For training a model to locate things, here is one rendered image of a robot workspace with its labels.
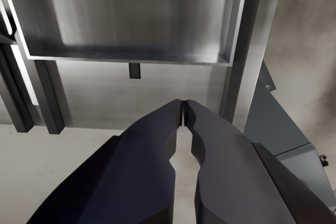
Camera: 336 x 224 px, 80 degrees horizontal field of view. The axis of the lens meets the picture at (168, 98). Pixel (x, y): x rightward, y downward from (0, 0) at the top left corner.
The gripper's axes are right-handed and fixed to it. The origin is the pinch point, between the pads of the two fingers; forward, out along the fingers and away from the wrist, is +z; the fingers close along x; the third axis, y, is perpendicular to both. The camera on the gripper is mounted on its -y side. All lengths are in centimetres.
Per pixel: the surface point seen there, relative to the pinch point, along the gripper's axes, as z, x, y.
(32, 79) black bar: 15.0, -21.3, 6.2
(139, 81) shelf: 17.0, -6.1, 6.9
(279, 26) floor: 105, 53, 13
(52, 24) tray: 16.8, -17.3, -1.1
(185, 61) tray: 13.7, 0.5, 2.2
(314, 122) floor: 105, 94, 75
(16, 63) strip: 16.8, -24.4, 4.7
